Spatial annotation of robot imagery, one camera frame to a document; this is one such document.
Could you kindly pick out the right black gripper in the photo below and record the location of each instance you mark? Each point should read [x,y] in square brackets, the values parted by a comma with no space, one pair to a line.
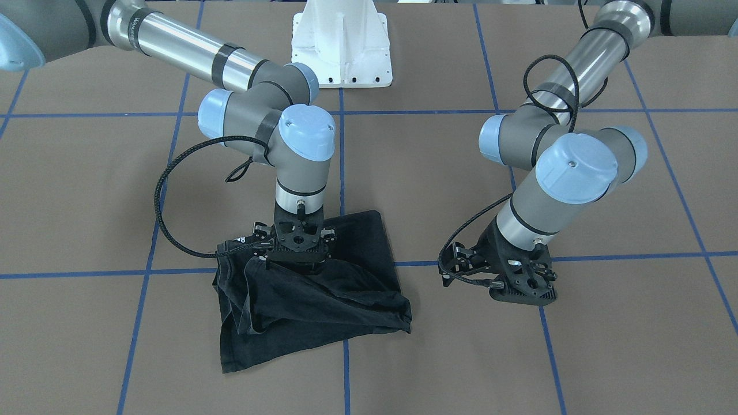
[262,233]

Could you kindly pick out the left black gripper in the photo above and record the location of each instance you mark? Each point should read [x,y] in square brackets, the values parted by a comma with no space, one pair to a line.
[489,245]

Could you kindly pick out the black graphic t-shirt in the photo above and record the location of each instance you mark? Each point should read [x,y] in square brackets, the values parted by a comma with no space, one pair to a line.
[269,309]

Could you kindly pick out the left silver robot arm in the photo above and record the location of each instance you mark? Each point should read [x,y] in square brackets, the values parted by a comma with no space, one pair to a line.
[569,170]

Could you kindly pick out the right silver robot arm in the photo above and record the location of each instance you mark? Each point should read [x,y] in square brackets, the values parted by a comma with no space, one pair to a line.
[40,31]

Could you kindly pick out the brown paper table cover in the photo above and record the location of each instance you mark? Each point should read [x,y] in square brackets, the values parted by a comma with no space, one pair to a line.
[100,314]

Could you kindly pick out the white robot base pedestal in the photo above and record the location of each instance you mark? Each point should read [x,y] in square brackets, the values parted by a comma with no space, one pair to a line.
[345,43]

